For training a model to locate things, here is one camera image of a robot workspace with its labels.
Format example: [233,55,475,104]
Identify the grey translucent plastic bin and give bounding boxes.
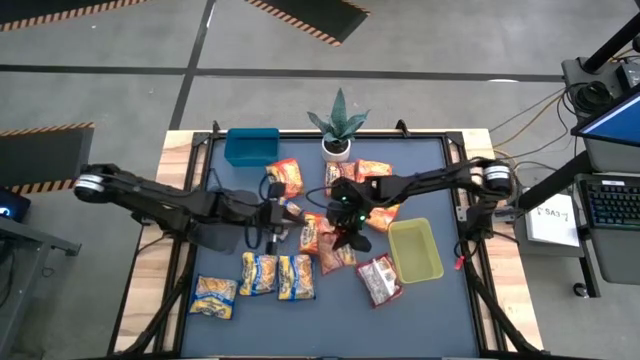
[189,187,254,255]

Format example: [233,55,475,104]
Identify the blue-screen monitor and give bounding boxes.
[571,87,640,149]

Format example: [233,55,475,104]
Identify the black hazard-striped floor mat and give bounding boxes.
[0,0,154,33]
[0,121,96,196]
[243,0,372,48]

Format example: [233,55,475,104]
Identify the black keyboard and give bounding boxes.
[579,177,640,232]

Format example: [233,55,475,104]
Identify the black diagonal beam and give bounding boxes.
[517,149,595,212]

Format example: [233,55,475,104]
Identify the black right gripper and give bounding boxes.
[325,179,384,254]

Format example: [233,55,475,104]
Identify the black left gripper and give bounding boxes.
[249,182,308,256]

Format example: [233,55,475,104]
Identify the orange chicken ramen pack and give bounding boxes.
[298,211,335,257]
[364,202,401,234]
[264,158,306,200]
[355,159,395,182]

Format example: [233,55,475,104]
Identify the red roast beef ramen pack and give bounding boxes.
[355,252,404,308]

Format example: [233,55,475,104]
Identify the yellow-green plastic bin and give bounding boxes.
[387,217,445,286]

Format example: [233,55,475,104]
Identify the red-orange beef ramen pack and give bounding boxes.
[317,230,358,276]
[323,160,359,189]

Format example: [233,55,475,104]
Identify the grey metal desk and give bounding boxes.
[0,214,82,360]

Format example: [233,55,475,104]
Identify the blue soy sauce ramen pack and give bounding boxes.
[238,251,279,297]
[188,274,239,321]
[272,196,305,242]
[277,253,317,302]

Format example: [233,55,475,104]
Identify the grey-blue table mat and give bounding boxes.
[180,137,482,359]

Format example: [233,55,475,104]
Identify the black stand pole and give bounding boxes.
[581,12,640,75]

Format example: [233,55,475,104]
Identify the black computer with blue light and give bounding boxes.
[0,186,32,224]

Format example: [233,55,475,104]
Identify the white paper sheet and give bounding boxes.
[524,193,581,249]

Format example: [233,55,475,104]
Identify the snake plant in white pot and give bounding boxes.
[306,87,371,163]

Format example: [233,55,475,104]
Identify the grey equipment box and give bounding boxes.
[560,55,640,117]

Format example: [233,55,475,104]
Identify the teal plastic bin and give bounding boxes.
[224,127,281,168]

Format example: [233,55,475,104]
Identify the grey floor cable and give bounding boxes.
[488,88,566,134]

